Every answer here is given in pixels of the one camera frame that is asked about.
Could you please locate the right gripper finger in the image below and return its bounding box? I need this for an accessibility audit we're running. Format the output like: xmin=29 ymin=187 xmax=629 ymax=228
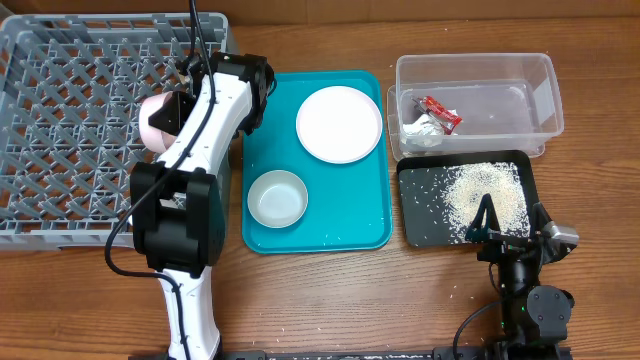
xmin=530 ymin=202 xmax=552 ymax=235
xmin=465 ymin=193 xmax=501 ymax=243

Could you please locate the red snack wrapper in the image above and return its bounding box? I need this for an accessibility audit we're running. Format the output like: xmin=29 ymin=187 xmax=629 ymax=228
xmin=411 ymin=96 xmax=462 ymax=135

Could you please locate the white napkin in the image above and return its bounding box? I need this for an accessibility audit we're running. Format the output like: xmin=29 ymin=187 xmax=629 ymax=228
xmin=402 ymin=109 xmax=462 ymax=136

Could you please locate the grey plastic dishwasher rack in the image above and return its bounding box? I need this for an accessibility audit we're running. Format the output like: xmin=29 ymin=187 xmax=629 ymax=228
xmin=0 ymin=12 xmax=241 ymax=252

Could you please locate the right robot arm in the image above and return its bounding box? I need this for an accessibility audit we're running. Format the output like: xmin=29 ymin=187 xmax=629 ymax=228
xmin=452 ymin=194 xmax=579 ymax=359

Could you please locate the teal plastic serving tray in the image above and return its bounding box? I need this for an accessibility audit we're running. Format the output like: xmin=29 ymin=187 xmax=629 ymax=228
xmin=242 ymin=70 xmax=393 ymax=254

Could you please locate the white rice bowl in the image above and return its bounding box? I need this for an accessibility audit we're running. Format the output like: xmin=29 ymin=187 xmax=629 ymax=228
xmin=138 ymin=91 xmax=176 ymax=153

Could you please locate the black plastic tray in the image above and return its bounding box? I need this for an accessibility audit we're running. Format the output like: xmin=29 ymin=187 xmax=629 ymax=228
xmin=396 ymin=150 xmax=539 ymax=248

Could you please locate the pile of rice grains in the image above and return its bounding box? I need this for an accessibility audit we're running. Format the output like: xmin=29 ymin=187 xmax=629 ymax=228
xmin=412 ymin=161 xmax=532 ymax=245

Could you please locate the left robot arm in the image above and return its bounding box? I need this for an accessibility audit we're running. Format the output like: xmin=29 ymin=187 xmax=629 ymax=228
xmin=130 ymin=52 xmax=275 ymax=359

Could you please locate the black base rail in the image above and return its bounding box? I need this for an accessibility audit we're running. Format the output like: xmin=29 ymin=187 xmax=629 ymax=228
xmin=128 ymin=346 xmax=574 ymax=360

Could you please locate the large white plate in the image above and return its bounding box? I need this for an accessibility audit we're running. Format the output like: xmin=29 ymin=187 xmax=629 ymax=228
xmin=296 ymin=86 xmax=383 ymax=164

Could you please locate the clear plastic waste bin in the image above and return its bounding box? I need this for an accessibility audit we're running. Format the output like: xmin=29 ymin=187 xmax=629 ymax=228
xmin=387 ymin=53 xmax=565 ymax=160

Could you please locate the grey shallow bowl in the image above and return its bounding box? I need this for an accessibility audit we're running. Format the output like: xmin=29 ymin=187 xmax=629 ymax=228
xmin=246 ymin=170 xmax=308 ymax=229

